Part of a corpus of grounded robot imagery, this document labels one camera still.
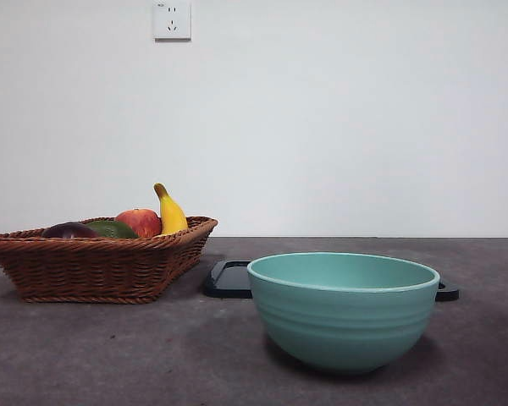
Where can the teal ribbed bowl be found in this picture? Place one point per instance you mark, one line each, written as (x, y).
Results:
(343, 321)

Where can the dark purple plum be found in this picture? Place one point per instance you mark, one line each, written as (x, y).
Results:
(70, 230)

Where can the yellow banana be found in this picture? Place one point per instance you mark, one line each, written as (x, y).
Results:
(172, 217)

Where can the black rectangular tray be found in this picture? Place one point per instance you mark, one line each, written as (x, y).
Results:
(226, 281)

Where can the red apple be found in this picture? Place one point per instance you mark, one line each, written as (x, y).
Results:
(139, 222)

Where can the green avocado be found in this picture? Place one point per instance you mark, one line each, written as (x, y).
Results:
(114, 229)

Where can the brown wicker basket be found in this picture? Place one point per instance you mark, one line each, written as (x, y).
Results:
(93, 270)

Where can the white wall socket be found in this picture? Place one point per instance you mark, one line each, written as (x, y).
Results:
(172, 21)

